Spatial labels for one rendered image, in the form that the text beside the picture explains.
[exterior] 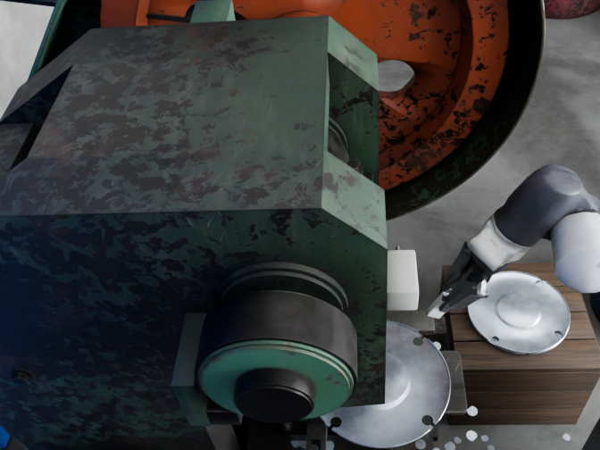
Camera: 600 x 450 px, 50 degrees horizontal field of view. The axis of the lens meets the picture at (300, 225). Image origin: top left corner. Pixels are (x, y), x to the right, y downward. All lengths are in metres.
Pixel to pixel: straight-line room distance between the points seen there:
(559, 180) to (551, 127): 2.14
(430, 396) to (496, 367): 0.58
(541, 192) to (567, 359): 0.95
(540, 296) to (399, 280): 1.28
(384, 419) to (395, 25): 0.75
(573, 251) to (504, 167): 1.90
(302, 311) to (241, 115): 0.26
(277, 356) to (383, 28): 0.69
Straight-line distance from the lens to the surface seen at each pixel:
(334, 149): 0.88
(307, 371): 0.71
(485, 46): 1.20
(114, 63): 0.96
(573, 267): 1.10
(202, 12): 1.08
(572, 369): 1.97
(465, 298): 1.24
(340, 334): 0.71
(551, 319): 2.03
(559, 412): 2.19
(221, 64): 0.91
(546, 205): 1.10
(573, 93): 3.47
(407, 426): 1.33
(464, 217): 2.74
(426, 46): 1.22
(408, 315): 1.63
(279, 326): 0.68
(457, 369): 1.40
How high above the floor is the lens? 1.98
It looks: 47 degrees down
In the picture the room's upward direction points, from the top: 8 degrees counter-clockwise
